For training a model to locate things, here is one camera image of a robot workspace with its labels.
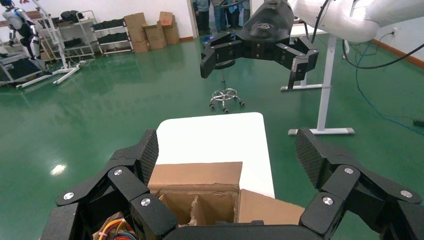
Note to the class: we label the white gantry stand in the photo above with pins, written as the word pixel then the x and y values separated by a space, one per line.
pixel 66 73

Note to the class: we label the white metal shelf rack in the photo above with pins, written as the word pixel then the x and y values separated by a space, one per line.
pixel 79 47
pixel 114 42

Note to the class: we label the black round stool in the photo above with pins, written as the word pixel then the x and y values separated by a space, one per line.
pixel 225 96

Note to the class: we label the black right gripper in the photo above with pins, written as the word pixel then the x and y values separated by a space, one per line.
pixel 268 23

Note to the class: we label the white black humanoid robot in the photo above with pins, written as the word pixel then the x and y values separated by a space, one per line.
pixel 20 20

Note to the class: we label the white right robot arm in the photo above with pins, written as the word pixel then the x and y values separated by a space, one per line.
pixel 344 16

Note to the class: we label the brown cardboard carton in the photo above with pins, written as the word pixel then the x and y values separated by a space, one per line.
pixel 141 47
pixel 165 18
pixel 137 34
pixel 155 36
pixel 171 34
pixel 135 20

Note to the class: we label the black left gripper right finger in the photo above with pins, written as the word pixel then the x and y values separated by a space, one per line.
pixel 338 180

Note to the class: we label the black treadmill platform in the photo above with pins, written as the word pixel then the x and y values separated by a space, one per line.
pixel 20 68

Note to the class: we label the black bag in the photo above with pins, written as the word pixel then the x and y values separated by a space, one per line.
pixel 71 16

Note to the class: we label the cardboard box with dividers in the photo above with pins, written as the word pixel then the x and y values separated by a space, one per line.
pixel 198 174

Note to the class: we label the black power strip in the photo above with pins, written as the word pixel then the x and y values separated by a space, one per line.
pixel 419 123

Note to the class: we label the white desk leg frame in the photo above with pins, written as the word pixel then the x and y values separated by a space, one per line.
pixel 326 82

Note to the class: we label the standing person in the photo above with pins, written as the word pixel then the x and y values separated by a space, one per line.
pixel 219 15
pixel 202 16
pixel 234 13

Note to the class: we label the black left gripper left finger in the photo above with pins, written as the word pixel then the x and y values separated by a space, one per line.
pixel 127 184

